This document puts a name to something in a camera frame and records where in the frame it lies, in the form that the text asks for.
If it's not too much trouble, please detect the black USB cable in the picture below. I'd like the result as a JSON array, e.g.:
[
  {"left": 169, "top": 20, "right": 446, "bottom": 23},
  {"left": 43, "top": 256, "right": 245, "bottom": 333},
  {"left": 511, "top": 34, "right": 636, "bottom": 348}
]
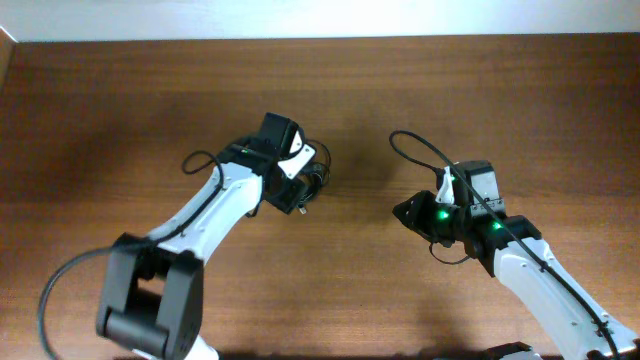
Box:
[{"left": 297, "top": 138, "right": 333, "bottom": 215}]

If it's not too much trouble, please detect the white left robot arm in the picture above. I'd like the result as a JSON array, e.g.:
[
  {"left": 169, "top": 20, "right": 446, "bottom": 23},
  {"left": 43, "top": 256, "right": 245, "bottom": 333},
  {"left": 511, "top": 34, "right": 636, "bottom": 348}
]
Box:
[{"left": 96, "top": 113, "right": 316, "bottom": 359}]

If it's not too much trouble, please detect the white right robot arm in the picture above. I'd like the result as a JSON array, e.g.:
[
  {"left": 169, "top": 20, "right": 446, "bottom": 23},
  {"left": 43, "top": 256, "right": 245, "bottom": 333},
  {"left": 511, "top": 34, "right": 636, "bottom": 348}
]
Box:
[{"left": 393, "top": 160, "right": 639, "bottom": 359}]

